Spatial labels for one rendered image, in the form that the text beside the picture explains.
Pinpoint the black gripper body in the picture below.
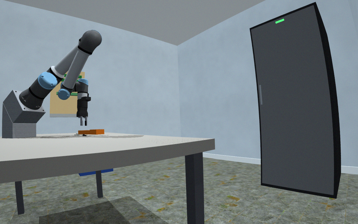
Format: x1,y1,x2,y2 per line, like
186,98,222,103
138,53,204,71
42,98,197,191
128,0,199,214
76,93,91,117

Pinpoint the orange rack of labelled bins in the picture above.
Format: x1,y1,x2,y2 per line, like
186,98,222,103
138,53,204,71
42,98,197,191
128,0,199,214
78,129,104,135

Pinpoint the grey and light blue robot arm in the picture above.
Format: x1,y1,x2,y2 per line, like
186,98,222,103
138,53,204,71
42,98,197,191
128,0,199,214
19,30,102,110

